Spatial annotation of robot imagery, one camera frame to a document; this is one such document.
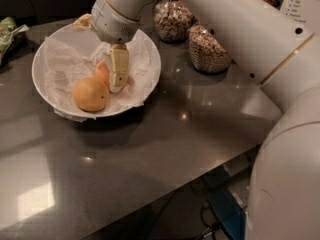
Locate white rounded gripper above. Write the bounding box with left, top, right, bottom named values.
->
left=72, top=0, right=139, bottom=93

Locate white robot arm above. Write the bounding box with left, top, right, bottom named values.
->
left=82, top=0, right=319, bottom=240

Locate green snack packet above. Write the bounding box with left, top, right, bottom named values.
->
left=0, top=17, right=29, bottom=65

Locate middle glass cereal jar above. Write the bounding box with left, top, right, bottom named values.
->
left=189, top=23, right=232, bottom=74

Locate left glass cereal jar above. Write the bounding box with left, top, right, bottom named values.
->
left=153, top=0, right=194, bottom=43

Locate orange fruit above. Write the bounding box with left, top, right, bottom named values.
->
left=93, top=59, right=131, bottom=91
left=72, top=77, right=109, bottom=112

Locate blue and grey floor box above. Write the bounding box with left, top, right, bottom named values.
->
left=208, top=188, right=246, bottom=240

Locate white allergen info sign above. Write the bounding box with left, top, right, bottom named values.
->
left=280, top=0, right=320, bottom=33

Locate white round bowl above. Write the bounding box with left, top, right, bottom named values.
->
left=31, top=22, right=162, bottom=120

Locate white paper bowl liner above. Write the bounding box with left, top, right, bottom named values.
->
left=43, top=33, right=155, bottom=123

